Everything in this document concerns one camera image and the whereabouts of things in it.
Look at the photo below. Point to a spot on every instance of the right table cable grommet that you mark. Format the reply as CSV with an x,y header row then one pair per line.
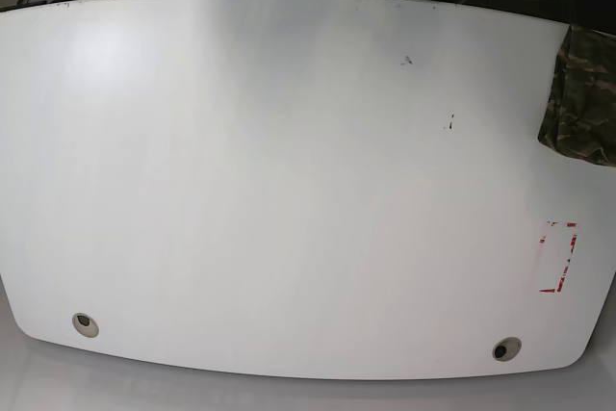
x,y
507,349

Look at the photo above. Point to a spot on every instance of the table cable grommet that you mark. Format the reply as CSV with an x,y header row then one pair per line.
x,y
507,349
85,325

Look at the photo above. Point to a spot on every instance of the red tape rectangle marking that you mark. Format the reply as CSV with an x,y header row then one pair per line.
x,y
556,249

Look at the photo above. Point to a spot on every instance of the camouflage t-shirt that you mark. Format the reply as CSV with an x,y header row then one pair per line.
x,y
579,121

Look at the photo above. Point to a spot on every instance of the left table cable grommet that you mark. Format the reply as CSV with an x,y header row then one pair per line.
x,y
85,325

